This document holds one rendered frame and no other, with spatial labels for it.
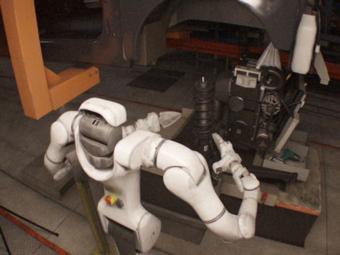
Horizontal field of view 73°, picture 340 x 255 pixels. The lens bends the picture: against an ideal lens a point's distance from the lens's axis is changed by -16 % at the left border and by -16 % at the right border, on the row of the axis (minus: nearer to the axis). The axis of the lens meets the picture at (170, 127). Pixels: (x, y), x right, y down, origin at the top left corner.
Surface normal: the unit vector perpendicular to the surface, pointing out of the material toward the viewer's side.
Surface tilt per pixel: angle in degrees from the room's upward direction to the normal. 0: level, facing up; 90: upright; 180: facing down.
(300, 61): 100
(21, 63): 90
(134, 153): 90
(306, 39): 95
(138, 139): 7
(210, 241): 0
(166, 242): 0
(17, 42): 90
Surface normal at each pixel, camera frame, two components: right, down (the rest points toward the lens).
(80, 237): 0.00, -0.85
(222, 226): 0.15, 0.23
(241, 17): -0.46, 0.47
